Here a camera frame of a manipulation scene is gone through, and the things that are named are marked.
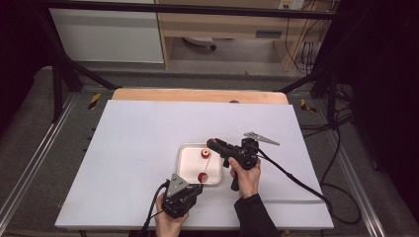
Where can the yellow black tape strip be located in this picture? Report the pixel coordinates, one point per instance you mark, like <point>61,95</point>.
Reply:
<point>94,101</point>
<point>307,106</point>

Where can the aluminium rail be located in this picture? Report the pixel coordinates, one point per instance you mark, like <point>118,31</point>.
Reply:
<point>36,154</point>
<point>359,184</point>

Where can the black metal crossbar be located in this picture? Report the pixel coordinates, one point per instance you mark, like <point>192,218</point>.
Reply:
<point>197,9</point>

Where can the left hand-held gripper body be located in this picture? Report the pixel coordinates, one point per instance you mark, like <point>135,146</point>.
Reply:
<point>179,200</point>

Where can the black curtain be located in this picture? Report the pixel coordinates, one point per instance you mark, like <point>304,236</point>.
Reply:
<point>16,49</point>
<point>388,82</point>

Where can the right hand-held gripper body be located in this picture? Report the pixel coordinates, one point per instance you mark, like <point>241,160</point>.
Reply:
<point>243,154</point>

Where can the black metal stand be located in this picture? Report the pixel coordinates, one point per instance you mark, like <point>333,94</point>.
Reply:
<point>331,95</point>
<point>57,85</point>

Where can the white power strip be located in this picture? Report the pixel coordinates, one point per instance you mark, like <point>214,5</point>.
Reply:
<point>291,4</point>

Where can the light wooden desk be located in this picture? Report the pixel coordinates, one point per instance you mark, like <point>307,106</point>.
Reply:
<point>214,26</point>

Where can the office chair base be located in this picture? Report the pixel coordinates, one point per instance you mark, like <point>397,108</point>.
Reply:
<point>201,41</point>

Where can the wooden table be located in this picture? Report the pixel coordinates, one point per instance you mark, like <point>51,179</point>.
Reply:
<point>184,95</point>

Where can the white square tray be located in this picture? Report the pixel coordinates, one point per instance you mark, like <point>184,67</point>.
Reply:
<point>191,164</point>

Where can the person's left hand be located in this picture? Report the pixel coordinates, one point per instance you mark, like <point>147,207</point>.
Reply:
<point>168,225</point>

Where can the thin wooden skewer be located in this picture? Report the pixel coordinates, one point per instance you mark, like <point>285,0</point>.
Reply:
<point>207,166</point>

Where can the white cabinet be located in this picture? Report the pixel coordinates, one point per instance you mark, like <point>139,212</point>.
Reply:
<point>105,36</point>

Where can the white table board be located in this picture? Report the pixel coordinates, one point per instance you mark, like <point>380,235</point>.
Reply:
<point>138,131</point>

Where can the person's right hand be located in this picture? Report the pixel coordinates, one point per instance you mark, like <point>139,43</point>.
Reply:
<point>247,179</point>

